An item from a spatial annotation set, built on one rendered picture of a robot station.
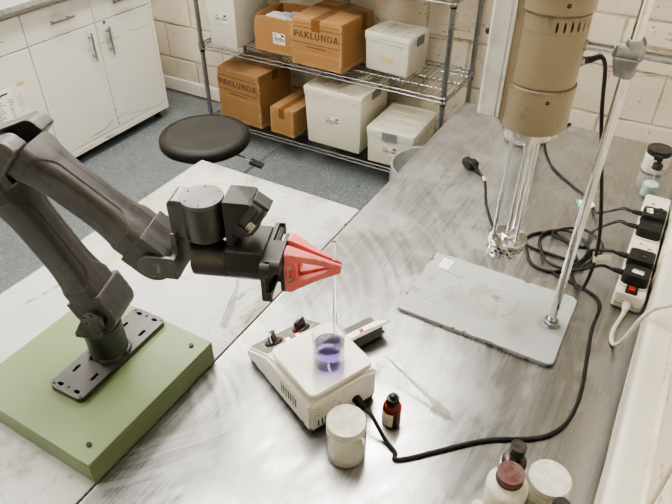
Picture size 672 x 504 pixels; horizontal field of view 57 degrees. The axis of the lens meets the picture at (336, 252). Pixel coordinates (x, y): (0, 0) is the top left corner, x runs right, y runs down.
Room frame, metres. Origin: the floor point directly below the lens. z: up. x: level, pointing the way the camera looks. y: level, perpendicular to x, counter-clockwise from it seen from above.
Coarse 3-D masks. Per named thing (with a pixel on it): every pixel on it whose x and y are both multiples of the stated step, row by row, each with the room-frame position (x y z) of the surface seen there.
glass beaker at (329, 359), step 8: (328, 320) 0.67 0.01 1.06; (312, 328) 0.66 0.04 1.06; (320, 328) 0.67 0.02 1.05; (328, 328) 0.67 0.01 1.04; (344, 328) 0.66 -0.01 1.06; (312, 336) 0.64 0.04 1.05; (344, 336) 0.64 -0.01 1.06; (312, 344) 0.64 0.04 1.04; (336, 344) 0.63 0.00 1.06; (344, 344) 0.64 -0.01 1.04; (312, 352) 0.64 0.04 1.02; (320, 352) 0.63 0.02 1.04; (328, 352) 0.62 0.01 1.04; (336, 352) 0.63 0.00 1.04; (344, 352) 0.64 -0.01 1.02; (320, 360) 0.63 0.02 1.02; (328, 360) 0.62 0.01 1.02; (336, 360) 0.63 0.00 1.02; (344, 360) 0.64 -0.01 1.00; (320, 368) 0.63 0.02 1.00; (328, 368) 0.62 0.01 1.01; (336, 368) 0.63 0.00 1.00
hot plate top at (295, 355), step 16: (304, 336) 0.71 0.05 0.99; (272, 352) 0.67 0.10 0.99; (288, 352) 0.67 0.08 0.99; (304, 352) 0.67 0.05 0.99; (352, 352) 0.67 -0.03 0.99; (288, 368) 0.64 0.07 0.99; (304, 368) 0.64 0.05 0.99; (352, 368) 0.64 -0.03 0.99; (304, 384) 0.61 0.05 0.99; (320, 384) 0.61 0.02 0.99; (336, 384) 0.61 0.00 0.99
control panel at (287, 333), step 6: (312, 324) 0.77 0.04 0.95; (288, 330) 0.77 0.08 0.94; (306, 330) 0.75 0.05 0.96; (276, 336) 0.76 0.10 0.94; (282, 336) 0.75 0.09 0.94; (288, 336) 0.74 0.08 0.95; (294, 336) 0.74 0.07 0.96; (258, 342) 0.75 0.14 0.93; (264, 342) 0.74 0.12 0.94; (282, 342) 0.72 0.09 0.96; (258, 348) 0.72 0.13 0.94; (264, 348) 0.72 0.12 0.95; (270, 348) 0.71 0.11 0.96
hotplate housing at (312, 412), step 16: (256, 352) 0.72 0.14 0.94; (272, 368) 0.66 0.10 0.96; (368, 368) 0.66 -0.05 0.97; (272, 384) 0.67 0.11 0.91; (288, 384) 0.63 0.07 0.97; (352, 384) 0.63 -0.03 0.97; (368, 384) 0.64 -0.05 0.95; (288, 400) 0.63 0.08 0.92; (304, 400) 0.60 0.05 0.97; (320, 400) 0.59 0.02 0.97; (336, 400) 0.60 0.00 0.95; (352, 400) 0.62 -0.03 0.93; (304, 416) 0.59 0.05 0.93; (320, 416) 0.59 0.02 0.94
